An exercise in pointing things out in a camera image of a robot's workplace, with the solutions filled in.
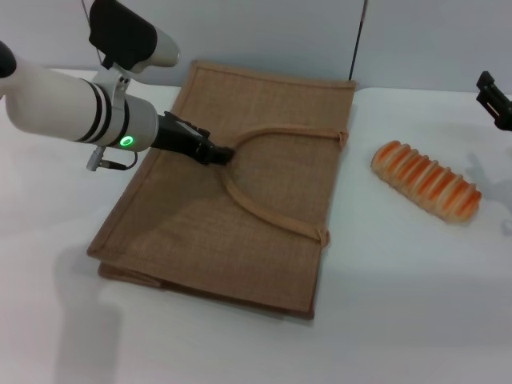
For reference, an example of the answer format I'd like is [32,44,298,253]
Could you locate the brown jute handbag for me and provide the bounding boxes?
[86,59,358,320]

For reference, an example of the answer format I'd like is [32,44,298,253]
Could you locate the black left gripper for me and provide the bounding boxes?
[150,111,234,166]

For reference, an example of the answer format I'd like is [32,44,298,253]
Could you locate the left wrist camera housing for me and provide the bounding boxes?
[87,0,181,74]

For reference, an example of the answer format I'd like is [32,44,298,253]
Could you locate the left wrist connector with cable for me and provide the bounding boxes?
[86,146,139,172]

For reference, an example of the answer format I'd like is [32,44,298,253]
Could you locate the orange striped bread loaf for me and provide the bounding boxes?
[370,139,483,222]

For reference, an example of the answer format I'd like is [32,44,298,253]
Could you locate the thin dark background cable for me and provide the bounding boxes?
[349,0,371,81]

